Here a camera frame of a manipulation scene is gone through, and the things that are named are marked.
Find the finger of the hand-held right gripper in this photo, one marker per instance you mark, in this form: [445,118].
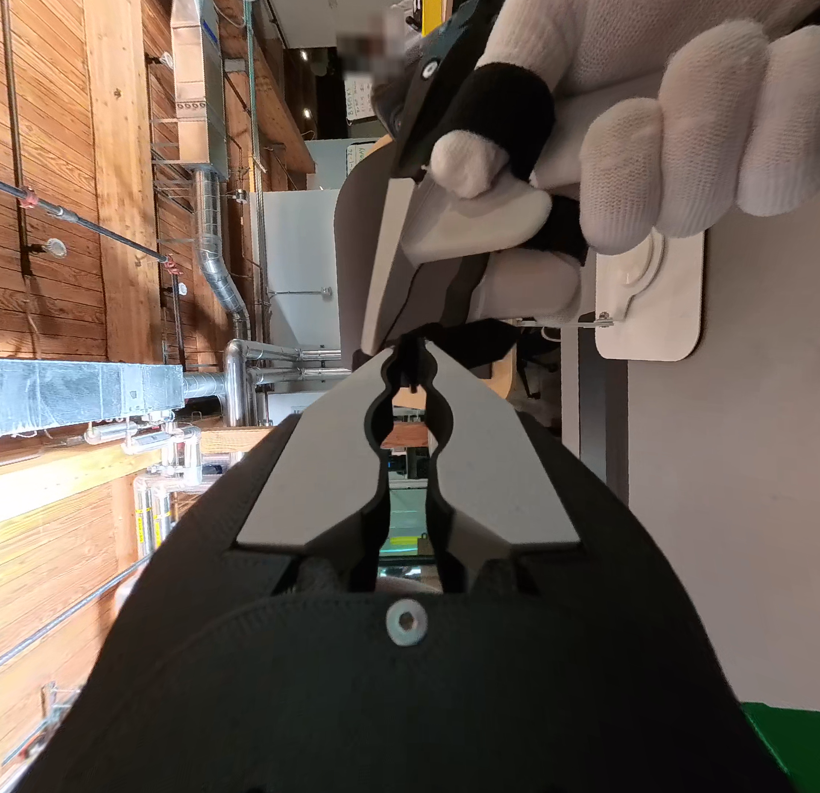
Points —
[448,229]
[532,286]

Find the large foil-wrapped duct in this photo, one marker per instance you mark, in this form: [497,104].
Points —
[77,392]

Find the insulated silver pipes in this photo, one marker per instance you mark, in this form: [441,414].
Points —
[237,370]

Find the black and white book stand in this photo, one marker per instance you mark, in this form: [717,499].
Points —
[666,319]

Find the wide wooden ceiling beam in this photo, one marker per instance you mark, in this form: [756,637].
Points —
[122,229]

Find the rectangular metal air duct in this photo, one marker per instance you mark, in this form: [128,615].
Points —
[198,88]

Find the green plastic bin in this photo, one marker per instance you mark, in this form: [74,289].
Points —
[788,748]

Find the whiteboard with writing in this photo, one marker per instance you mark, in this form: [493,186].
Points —
[359,152]
[359,101]

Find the metal rod wall fixture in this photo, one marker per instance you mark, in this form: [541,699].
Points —
[301,291]

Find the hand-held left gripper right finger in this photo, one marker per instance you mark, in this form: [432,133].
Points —
[506,485]

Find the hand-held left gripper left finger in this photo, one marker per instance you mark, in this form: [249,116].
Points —
[307,485]

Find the round silver air duct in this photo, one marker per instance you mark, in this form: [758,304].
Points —
[211,248]

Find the dark sprinkler pipe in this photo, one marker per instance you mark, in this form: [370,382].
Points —
[83,219]

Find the person's right hand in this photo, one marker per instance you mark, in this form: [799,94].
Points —
[640,101]

